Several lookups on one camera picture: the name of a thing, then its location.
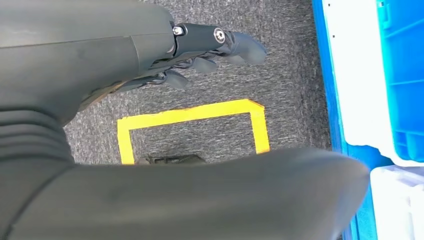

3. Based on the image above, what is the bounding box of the blue metal shelf rack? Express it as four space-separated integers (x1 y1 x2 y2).
311 0 397 240

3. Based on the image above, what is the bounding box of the yellow floor tape square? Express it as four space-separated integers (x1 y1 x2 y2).
116 98 271 166

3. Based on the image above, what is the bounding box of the blue plastic bin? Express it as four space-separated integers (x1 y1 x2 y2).
375 0 424 163

